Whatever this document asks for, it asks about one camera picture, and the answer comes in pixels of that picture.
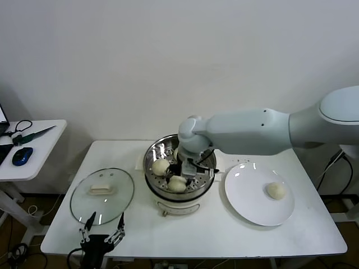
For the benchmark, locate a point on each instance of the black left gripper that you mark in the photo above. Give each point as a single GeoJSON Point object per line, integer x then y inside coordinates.
{"type": "Point", "coordinates": [95, 248]}

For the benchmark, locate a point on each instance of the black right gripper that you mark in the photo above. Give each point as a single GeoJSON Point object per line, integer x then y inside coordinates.
{"type": "Point", "coordinates": [176, 171]}

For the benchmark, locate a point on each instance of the white steamed baozi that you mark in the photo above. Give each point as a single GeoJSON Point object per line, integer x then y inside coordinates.
{"type": "Point", "coordinates": [276, 191]}
{"type": "Point", "coordinates": [176, 154]}
{"type": "Point", "coordinates": [160, 167]}
{"type": "Point", "coordinates": [176, 185]}

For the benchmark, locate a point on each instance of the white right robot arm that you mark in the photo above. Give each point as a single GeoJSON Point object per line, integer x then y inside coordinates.
{"type": "Point", "coordinates": [246, 131]}

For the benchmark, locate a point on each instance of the steel and white steamer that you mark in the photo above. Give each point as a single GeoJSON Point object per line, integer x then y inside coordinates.
{"type": "Point", "coordinates": [179, 206]}

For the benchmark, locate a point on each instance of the stainless steel steamer basket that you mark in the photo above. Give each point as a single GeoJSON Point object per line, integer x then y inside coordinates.
{"type": "Point", "coordinates": [152, 152]}

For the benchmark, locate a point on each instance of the white round plate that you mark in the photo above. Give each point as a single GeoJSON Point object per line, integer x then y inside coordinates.
{"type": "Point", "coordinates": [246, 190]}

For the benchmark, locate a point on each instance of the white side table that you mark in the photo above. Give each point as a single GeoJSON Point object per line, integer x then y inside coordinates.
{"type": "Point", "coordinates": [42, 157]}

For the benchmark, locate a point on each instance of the blue computer mouse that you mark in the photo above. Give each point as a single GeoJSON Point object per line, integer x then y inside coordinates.
{"type": "Point", "coordinates": [22, 155]}

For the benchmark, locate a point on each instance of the black laptop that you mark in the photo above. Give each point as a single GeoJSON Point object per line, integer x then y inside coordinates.
{"type": "Point", "coordinates": [4, 152]}

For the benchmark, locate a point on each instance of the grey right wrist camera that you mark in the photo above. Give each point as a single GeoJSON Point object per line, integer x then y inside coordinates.
{"type": "Point", "coordinates": [188, 169]}

